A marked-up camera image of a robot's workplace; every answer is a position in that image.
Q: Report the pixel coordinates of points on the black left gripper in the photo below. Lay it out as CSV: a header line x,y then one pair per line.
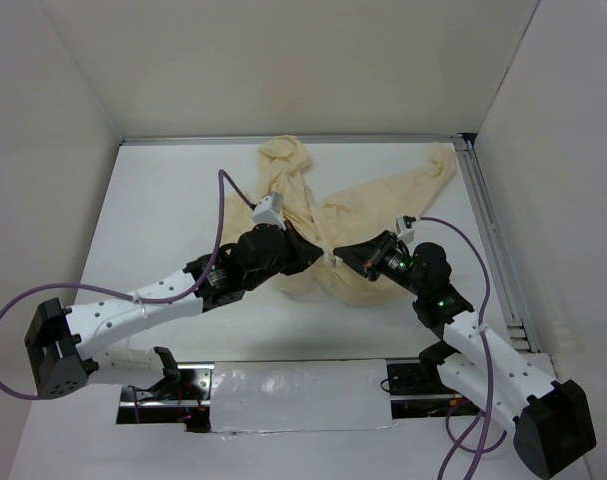
x,y
304,253

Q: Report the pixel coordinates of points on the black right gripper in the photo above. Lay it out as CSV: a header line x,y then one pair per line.
x,y
368,256

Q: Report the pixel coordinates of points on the cream yellow jacket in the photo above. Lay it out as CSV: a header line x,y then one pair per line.
x,y
349,216

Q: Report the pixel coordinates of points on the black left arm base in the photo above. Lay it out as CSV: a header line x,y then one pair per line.
x,y
181,396

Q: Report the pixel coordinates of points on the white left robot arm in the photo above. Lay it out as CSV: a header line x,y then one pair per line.
x,y
63,343

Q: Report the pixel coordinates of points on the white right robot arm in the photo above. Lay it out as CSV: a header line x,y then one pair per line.
x,y
548,421

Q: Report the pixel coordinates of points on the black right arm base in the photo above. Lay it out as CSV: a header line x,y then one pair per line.
x,y
416,390

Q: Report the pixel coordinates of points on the white taped front board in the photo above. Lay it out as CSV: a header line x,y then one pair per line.
x,y
308,396

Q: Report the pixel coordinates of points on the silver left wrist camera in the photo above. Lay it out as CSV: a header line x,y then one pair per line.
x,y
269,211

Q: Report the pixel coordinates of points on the aluminium frame rail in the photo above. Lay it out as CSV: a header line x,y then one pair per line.
x,y
161,212

